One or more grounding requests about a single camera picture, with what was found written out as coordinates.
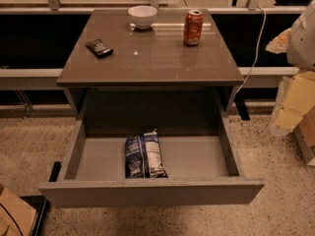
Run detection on black bar on floor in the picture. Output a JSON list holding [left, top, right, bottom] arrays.
[[49, 161, 61, 182]]

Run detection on cardboard box left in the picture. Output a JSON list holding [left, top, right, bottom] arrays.
[[0, 184, 36, 236]]

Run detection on white bowl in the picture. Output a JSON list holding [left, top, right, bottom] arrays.
[[128, 5, 158, 29]]

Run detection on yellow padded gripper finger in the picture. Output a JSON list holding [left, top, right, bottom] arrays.
[[269, 71, 315, 137]]

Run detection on cardboard box right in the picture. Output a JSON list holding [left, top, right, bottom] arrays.
[[294, 106, 315, 166]]

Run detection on grey cabinet with glossy top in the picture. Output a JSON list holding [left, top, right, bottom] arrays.
[[56, 7, 245, 137]]

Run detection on white cable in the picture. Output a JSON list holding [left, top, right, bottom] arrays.
[[235, 5, 268, 95]]

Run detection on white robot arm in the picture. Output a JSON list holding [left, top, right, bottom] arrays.
[[266, 1, 315, 137]]

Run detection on blue chip bag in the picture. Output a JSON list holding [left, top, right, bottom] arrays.
[[125, 130, 168, 178]]

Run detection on black snack packet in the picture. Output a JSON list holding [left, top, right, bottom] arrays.
[[86, 39, 113, 59]]

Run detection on grey window rail bench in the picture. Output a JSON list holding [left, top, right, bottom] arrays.
[[0, 69, 62, 90]]

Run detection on orange soda can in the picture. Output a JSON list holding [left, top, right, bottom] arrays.
[[183, 10, 204, 46]]

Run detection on cardboard box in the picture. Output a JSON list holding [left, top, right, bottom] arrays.
[[0, 184, 36, 236], [294, 106, 315, 166]]

